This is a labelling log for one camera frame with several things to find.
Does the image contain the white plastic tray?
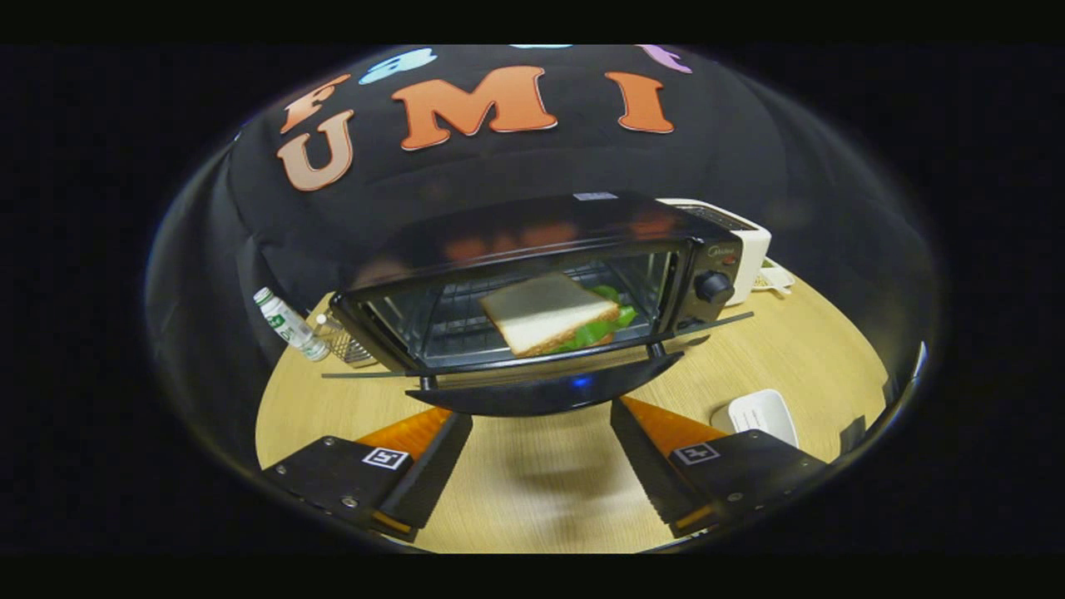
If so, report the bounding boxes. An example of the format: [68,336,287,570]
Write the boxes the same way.
[710,389,800,450]

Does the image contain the wire mesh basket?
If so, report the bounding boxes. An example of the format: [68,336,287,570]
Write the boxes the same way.
[312,314,379,369]

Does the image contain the white pop-up toaster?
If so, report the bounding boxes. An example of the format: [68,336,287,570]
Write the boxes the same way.
[657,198,773,307]

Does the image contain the white bread lettuce sandwich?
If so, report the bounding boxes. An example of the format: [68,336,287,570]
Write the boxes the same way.
[480,272,639,359]

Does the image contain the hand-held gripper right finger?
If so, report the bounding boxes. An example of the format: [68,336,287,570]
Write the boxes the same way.
[610,397,831,537]

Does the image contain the white divided condiment dish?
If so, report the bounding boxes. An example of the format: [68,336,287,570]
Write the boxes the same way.
[751,260,795,296]

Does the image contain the black toaster oven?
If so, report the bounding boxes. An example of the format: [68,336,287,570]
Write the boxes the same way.
[320,191,755,417]

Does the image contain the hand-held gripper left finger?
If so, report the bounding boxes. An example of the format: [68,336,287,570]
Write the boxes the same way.
[260,408,473,543]

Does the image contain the white bottle green label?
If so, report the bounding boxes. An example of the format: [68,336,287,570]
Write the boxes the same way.
[253,287,331,363]

